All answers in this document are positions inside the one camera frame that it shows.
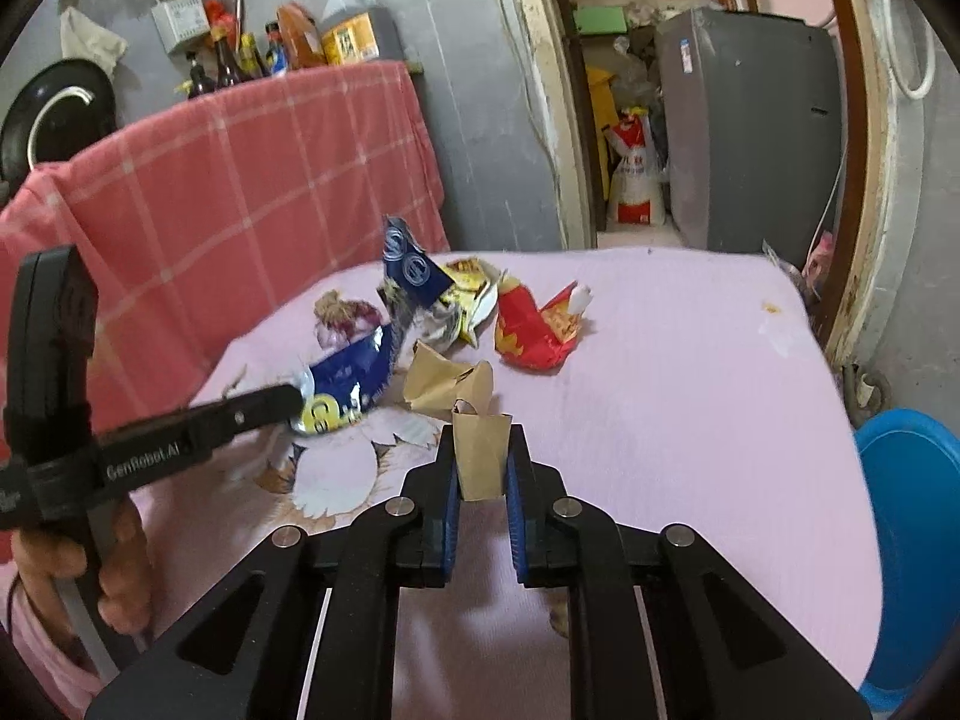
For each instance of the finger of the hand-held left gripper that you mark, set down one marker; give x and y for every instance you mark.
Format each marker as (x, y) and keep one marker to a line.
(255, 409)

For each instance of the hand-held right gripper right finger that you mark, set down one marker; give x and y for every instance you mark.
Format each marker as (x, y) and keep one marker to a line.
(516, 525)

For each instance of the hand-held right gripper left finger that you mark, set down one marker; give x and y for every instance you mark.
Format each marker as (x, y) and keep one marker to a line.
(450, 525)

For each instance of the brown paper piece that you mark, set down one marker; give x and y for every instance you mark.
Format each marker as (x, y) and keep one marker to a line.
(480, 457)

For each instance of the blue snack wrapper yellow logo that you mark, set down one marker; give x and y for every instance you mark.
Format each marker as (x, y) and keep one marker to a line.
(349, 379)

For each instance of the yellow snack packet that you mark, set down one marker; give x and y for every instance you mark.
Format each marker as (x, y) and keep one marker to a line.
(469, 289)

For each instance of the blue plastic basin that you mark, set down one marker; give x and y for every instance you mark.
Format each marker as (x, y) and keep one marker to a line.
(911, 540)

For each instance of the purple onion print wrapper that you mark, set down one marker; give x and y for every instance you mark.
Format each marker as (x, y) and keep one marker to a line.
(346, 313)

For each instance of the crumpled brown paper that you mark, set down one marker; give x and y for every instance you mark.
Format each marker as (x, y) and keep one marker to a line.
(439, 386)

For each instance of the red snack packet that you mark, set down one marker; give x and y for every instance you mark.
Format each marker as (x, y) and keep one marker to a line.
(532, 330)

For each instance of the pink floral sheet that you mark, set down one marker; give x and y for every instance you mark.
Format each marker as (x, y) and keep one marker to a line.
(675, 405)

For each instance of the dark blue foil wrapper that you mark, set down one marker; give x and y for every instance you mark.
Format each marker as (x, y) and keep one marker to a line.
(409, 270)

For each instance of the red checked cloth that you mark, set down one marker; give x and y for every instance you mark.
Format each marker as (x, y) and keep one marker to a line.
(225, 187)

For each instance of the black pan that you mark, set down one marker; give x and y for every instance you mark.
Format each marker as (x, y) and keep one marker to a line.
(60, 112)

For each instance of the dark glass bottle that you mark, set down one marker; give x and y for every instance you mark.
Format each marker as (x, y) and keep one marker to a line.
(227, 64)
(201, 79)

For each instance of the white hanging cloth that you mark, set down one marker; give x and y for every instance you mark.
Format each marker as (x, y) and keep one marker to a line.
(90, 41)

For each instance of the white red rice bag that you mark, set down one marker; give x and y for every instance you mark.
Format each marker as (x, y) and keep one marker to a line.
(637, 180)

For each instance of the orange brown bottle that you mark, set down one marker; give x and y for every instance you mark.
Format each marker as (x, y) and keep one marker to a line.
(300, 37)

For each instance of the large dark oil jug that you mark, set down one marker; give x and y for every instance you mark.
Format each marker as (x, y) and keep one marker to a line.
(352, 30)

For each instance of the yellow plastic container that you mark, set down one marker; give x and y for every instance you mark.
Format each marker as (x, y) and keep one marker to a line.
(601, 120)

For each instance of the grey appliance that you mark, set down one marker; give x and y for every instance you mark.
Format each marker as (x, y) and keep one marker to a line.
(750, 127)

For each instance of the green box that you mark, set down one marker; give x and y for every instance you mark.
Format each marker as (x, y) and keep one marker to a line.
(600, 21)

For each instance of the white wall box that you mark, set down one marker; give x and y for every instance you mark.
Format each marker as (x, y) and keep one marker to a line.
(178, 24)

